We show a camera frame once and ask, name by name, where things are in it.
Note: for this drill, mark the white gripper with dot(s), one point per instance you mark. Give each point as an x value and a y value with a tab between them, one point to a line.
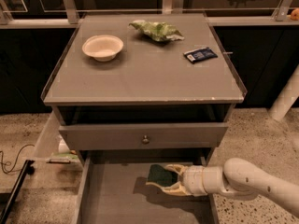
192	180

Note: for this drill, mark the green yellow sponge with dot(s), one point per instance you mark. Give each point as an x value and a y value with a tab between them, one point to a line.
161	177

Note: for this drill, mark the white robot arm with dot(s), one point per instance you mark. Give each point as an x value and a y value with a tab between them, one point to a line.
236	179

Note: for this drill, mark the round drawer knob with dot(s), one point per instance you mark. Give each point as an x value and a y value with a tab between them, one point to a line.
145	140

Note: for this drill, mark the grey open middle drawer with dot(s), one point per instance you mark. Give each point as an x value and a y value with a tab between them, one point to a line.
113	190

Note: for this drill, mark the grey top drawer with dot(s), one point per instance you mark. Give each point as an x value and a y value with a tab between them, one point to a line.
129	136

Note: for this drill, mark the grey drawer cabinet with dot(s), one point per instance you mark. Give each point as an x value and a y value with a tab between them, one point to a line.
146	82

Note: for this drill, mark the blue snack packet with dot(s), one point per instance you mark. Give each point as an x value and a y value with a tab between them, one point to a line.
198	55

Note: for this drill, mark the clear acrylic side bin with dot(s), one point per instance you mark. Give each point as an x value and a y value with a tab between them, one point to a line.
50	147

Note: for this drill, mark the crumpled green chip bag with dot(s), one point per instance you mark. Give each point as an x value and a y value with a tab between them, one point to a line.
158	31

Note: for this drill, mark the black metal stand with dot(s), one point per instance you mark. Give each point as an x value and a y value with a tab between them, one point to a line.
8	199

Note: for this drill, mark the white bowl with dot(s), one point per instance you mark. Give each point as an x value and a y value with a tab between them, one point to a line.
102	48

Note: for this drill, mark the metal window railing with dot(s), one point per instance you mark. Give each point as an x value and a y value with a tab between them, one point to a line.
73	10

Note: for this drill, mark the orange fruit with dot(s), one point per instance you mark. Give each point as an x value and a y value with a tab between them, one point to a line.
295	14

